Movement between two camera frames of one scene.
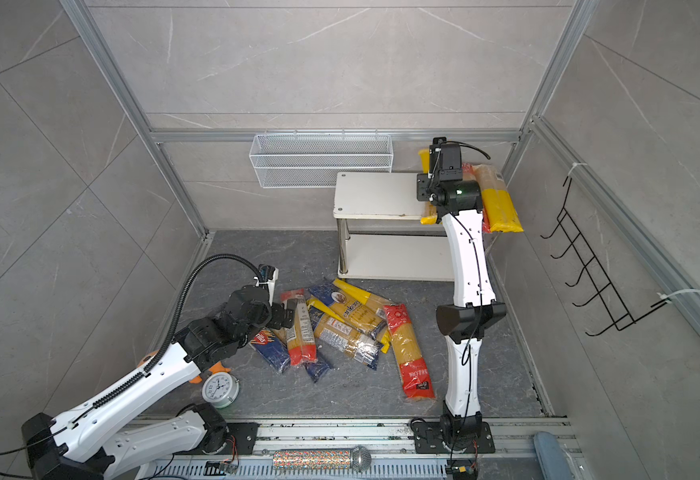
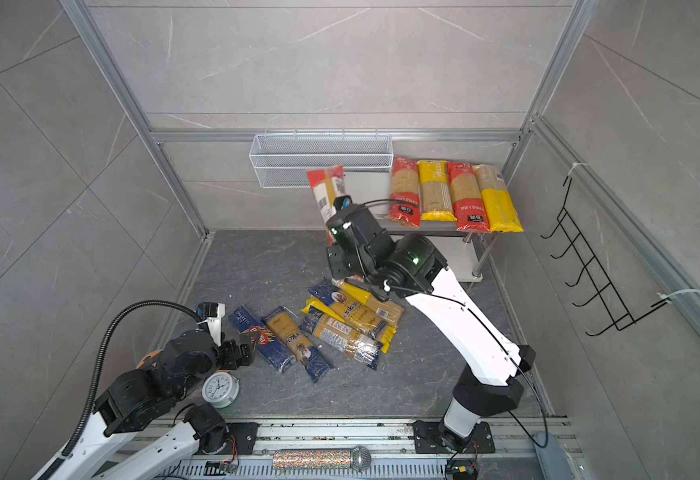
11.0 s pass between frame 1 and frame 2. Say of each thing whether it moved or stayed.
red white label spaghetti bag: moved
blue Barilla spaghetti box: stayed
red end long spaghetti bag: moved
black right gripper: moved
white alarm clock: stayed
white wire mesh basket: stayed
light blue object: stayed
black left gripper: moved
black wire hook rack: stayed
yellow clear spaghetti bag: stayed
